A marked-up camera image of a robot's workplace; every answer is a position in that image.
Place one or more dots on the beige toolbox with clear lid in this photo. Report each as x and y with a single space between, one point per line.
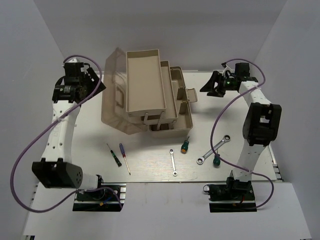
146 94

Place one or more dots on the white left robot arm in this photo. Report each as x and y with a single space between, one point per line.
55 168

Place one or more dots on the small silver ratchet wrench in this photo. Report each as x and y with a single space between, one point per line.
174 173

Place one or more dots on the thin black green screwdriver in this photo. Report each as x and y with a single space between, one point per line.
119 164

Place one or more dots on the stubby green orange screwdriver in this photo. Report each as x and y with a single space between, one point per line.
185 146

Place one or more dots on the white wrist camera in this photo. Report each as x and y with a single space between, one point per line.
226 68
72 60

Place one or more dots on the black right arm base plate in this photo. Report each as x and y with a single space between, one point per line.
234 196

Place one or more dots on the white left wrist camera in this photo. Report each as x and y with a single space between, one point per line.
72 60

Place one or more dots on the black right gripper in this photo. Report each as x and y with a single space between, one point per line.
208 87

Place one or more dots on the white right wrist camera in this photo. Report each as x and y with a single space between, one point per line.
226 68

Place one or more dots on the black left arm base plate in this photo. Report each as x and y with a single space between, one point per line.
109 199

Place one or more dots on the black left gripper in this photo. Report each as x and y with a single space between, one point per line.
94 83

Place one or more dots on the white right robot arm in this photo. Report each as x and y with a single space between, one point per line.
262 121

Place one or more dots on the blue red handled screwdriver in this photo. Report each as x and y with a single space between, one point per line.
122 150

